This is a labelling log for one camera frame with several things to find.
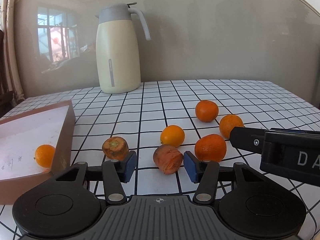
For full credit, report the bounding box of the white black grid tablecloth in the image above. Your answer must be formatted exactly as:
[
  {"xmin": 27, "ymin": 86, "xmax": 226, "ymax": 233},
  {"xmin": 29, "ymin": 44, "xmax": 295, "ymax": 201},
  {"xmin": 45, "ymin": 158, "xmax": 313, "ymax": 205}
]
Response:
[{"xmin": 0, "ymin": 79, "xmax": 320, "ymax": 240}]

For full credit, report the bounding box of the orange tangerine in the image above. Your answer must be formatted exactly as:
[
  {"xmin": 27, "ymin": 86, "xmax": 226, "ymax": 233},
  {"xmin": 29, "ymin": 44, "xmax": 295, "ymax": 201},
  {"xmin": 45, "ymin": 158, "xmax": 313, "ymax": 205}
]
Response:
[
  {"xmin": 160, "ymin": 125, "xmax": 185, "ymax": 148},
  {"xmin": 194, "ymin": 134, "xmax": 227, "ymax": 163},
  {"xmin": 195, "ymin": 100, "xmax": 219, "ymax": 123},
  {"xmin": 34, "ymin": 144, "xmax": 56, "ymax": 169},
  {"xmin": 219, "ymin": 114, "xmax": 244, "ymax": 139}
]

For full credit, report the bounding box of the brown cardboard box white inside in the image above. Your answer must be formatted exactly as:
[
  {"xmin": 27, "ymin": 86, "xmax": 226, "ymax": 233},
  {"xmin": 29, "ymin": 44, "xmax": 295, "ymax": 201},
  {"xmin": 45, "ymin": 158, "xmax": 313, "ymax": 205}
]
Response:
[{"xmin": 0, "ymin": 100, "xmax": 76, "ymax": 205}]

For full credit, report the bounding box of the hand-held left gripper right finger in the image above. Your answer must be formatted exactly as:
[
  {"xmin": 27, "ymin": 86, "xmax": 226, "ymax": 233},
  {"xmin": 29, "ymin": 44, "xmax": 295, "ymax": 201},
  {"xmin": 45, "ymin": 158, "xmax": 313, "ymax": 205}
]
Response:
[{"xmin": 183, "ymin": 151, "xmax": 273, "ymax": 205}]

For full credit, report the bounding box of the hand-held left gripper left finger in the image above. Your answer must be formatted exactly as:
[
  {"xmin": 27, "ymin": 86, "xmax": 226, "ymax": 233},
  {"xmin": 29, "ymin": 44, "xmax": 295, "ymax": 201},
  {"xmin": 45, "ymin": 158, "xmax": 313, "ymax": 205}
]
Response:
[{"xmin": 49, "ymin": 150, "xmax": 137, "ymax": 205}]

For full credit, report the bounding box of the cream thermos jug grey lid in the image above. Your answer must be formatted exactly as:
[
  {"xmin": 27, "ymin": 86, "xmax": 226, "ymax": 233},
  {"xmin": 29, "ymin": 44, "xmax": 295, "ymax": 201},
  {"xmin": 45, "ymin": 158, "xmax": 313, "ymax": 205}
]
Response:
[{"xmin": 95, "ymin": 2, "xmax": 152, "ymax": 95}]

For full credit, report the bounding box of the orange carrot chunk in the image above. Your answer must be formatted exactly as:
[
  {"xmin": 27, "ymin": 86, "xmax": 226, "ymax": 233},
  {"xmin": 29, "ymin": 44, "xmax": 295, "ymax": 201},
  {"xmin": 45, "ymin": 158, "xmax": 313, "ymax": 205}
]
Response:
[{"xmin": 153, "ymin": 144, "xmax": 184, "ymax": 175}]

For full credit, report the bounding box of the beige patterned curtain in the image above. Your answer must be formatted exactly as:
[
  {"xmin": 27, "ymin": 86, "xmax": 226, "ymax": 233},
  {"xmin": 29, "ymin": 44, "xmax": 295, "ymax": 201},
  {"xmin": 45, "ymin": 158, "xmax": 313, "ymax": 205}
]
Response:
[{"xmin": 0, "ymin": 0, "xmax": 25, "ymax": 100}]

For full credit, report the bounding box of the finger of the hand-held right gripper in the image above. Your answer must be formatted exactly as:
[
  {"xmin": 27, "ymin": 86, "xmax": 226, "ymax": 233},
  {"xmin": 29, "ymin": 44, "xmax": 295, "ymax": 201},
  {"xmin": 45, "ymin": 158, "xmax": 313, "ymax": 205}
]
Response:
[
  {"xmin": 270, "ymin": 128, "xmax": 320, "ymax": 134},
  {"xmin": 229, "ymin": 127, "xmax": 269, "ymax": 155}
]

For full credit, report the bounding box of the carrot stub with brown top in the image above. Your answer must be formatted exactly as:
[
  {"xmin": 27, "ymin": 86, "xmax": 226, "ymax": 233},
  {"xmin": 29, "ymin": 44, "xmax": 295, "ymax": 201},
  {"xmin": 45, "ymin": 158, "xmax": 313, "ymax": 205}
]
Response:
[{"xmin": 102, "ymin": 136, "xmax": 130, "ymax": 161}]

